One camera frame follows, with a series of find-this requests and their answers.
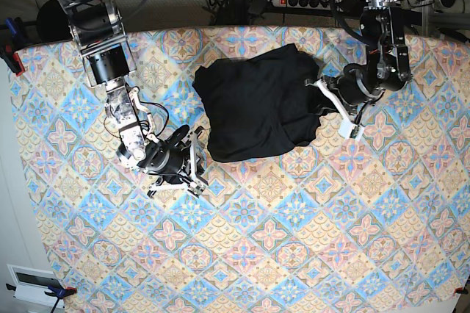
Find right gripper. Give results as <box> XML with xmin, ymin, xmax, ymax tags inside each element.
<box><xmin>142</xmin><ymin>125</ymin><xmax>192</xmax><ymax>184</ymax></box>

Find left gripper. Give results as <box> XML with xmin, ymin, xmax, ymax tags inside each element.
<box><xmin>330</xmin><ymin>63</ymin><xmax>382</xmax><ymax>111</ymax></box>

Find black t-shirt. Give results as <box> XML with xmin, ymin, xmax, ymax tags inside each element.
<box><xmin>192</xmin><ymin>44</ymin><xmax>336</xmax><ymax>163</ymax></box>

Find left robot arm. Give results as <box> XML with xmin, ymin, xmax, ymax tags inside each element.
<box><xmin>327</xmin><ymin>0</ymin><xmax>413</xmax><ymax>112</ymax></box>

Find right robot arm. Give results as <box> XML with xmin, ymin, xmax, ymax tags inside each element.
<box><xmin>57</xmin><ymin>0</ymin><xmax>198</xmax><ymax>188</ymax></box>

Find white power strip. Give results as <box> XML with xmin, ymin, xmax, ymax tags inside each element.
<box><xmin>271</xmin><ymin>0</ymin><xmax>330</xmax><ymax>10</ymax></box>

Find patterned tablecloth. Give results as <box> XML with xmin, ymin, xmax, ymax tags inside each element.
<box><xmin>8</xmin><ymin>36</ymin><xmax>469</xmax><ymax>312</ymax></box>

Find blue orange clamp upper left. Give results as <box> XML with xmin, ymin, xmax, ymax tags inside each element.
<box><xmin>1</xmin><ymin>18</ymin><xmax>25</xmax><ymax>76</ymax></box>

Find blue orange clamp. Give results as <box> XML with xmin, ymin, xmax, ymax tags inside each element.
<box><xmin>1</xmin><ymin>18</ymin><xmax>25</xmax><ymax>76</ymax></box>
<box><xmin>5</xmin><ymin>284</ymin><xmax>77</xmax><ymax>300</ymax></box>

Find blue orange clamp lower left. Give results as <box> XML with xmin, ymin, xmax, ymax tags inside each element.
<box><xmin>5</xmin><ymin>284</ymin><xmax>77</xmax><ymax>300</ymax></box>

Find white floor vent box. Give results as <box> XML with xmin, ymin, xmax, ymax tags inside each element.
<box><xmin>7</xmin><ymin>264</ymin><xmax>61</xmax><ymax>307</ymax></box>

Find orange clamp lower right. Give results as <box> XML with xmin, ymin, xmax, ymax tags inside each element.
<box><xmin>454</xmin><ymin>287</ymin><xmax>469</xmax><ymax>295</ymax></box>

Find bundle of black cables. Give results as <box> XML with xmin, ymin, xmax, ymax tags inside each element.
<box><xmin>200</xmin><ymin>0</ymin><xmax>258</xmax><ymax>26</ymax></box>

